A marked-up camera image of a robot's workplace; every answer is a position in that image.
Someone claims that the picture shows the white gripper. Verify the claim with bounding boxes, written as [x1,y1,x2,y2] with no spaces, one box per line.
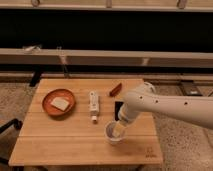
[112,104,134,137]

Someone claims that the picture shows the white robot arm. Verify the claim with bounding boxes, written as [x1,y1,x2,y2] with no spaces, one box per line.
[112,82,213,137]

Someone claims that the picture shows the black rectangular device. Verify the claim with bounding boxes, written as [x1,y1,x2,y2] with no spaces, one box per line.
[115,101,123,121]

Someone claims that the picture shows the white tube bottle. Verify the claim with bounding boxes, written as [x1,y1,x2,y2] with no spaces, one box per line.
[89,91,99,123]

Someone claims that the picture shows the wooden table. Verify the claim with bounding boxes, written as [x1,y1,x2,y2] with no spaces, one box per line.
[9,79,163,166]

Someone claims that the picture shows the orange round plate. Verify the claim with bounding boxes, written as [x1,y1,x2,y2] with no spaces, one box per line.
[42,89,76,116]

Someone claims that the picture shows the beige sponge block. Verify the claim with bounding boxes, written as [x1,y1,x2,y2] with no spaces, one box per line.
[51,97,69,111]

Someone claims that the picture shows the black chair part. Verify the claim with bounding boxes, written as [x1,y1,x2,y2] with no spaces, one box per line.
[0,118,23,165]

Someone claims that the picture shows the long beige shelf rail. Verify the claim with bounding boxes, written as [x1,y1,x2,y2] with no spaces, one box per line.
[0,47,213,68]

